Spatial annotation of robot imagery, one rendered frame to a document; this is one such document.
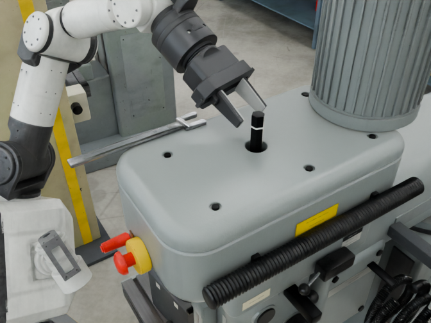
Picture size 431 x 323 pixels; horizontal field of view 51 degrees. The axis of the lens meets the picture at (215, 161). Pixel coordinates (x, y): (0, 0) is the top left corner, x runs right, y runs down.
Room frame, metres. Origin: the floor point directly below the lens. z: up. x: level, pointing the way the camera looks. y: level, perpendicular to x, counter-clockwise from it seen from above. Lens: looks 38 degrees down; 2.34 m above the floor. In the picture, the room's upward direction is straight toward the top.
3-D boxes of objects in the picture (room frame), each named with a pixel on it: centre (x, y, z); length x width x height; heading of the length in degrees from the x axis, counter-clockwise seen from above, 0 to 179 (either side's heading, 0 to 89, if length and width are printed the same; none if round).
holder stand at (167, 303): (0.94, 0.12, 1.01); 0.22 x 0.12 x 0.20; 40
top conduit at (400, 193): (0.51, -0.18, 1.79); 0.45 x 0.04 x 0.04; 122
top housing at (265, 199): (0.62, -0.08, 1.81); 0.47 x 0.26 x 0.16; 122
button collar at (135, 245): (0.49, 0.13, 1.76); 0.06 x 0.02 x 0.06; 32
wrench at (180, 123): (0.63, 0.13, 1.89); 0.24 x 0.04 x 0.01; 123
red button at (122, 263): (0.48, 0.15, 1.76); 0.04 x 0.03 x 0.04; 32
